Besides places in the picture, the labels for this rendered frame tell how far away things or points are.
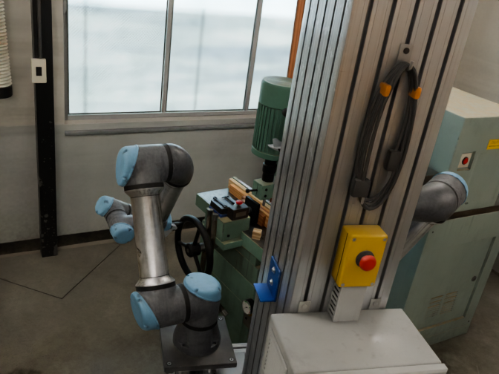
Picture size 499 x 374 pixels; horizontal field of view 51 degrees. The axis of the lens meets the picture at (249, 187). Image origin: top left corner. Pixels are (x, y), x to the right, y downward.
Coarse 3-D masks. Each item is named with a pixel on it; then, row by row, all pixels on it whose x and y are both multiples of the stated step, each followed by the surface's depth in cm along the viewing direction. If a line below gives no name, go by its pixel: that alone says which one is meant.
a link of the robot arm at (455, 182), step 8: (440, 176) 157; (448, 176) 157; (456, 176) 158; (448, 184) 151; (456, 184) 154; (464, 184) 158; (456, 192) 151; (464, 192) 156; (464, 200) 159; (416, 224) 163; (424, 224) 162; (432, 224) 162; (408, 232) 165; (416, 232) 164; (424, 232) 164; (408, 240) 166; (416, 240) 167; (408, 248) 169
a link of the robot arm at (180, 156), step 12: (168, 144) 157; (180, 156) 155; (180, 168) 156; (192, 168) 162; (180, 180) 161; (168, 192) 169; (180, 192) 173; (168, 204) 175; (168, 216) 184; (168, 228) 191
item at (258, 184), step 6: (258, 180) 224; (252, 186) 225; (258, 186) 222; (264, 186) 220; (270, 186) 222; (252, 192) 226; (258, 192) 222; (264, 192) 222; (270, 192) 224; (258, 198) 223; (264, 198) 223
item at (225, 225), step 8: (208, 208) 219; (248, 216) 217; (224, 224) 210; (232, 224) 212; (240, 224) 215; (248, 224) 218; (216, 232) 215; (224, 232) 211; (232, 232) 214; (240, 232) 217; (224, 240) 213
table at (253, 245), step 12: (204, 192) 245; (216, 192) 246; (228, 192) 248; (204, 204) 238; (252, 228) 220; (264, 228) 222; (216, 240) 216; (228, 240) 214; (240, 240) 216; (252, 240) 211; (264, 240) 212; (252, 252) 212
